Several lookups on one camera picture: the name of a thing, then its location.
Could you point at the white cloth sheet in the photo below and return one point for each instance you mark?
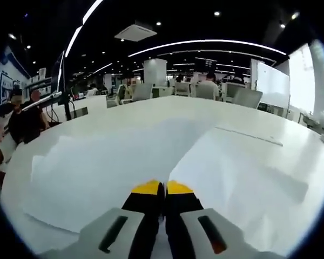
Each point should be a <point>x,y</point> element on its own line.
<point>91,175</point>

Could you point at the white ceiling air vent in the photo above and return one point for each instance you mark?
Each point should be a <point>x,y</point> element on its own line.
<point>135,32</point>

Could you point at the silver laptop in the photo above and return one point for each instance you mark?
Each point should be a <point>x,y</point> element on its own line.
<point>43,100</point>

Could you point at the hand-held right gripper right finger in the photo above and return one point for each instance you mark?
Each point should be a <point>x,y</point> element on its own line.
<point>197,237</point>

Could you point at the white side desk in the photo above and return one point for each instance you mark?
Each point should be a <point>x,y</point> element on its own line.
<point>89,106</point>

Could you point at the blue white wall poster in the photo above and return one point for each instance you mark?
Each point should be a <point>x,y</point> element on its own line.
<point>5,78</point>

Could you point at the small office window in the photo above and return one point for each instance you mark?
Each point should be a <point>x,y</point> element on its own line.
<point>299,81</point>

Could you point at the white storage shelf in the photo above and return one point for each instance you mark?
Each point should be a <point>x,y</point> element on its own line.
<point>37,81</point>

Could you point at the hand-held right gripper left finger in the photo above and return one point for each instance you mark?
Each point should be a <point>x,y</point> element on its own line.
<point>108,237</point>

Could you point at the single white printing paper sheet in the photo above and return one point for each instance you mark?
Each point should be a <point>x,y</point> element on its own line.
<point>178,145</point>

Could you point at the white square pillar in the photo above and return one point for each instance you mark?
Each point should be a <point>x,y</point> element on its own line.
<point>253,73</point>
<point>155,70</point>

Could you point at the small white desk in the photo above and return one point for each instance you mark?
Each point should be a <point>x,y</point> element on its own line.
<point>314,121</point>

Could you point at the white whiteboard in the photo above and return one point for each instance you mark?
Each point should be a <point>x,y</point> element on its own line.
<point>272,83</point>

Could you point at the black computer monitor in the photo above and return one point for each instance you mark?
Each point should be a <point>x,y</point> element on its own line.
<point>56,78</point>

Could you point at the white ceiling light strip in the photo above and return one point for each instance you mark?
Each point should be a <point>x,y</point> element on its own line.
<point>205,41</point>
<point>93,10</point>

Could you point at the white office chair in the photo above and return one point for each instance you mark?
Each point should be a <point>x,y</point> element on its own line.
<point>142,91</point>
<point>247,98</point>
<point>183,89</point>
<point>206,94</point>

